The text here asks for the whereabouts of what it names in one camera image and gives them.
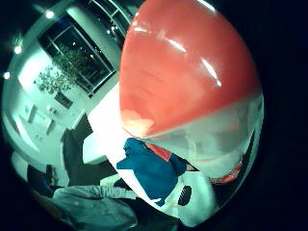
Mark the blue cloth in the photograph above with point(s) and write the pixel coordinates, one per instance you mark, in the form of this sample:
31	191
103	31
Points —
154	173

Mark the dark plant pot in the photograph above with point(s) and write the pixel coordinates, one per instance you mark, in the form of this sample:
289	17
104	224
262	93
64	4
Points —
63	100

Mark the red and white beach ball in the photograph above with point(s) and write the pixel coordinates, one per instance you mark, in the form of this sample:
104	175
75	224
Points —
179	80

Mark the round ceiling light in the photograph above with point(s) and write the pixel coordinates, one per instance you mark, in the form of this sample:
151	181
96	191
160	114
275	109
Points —
6	75
17	49
49	14

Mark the dark framed window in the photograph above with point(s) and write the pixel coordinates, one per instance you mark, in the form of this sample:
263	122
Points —
80	48

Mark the white object with black oval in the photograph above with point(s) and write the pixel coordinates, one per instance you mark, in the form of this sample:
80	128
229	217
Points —
199	199

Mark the green leafy plant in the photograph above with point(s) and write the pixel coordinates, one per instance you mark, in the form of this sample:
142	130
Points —
61	72

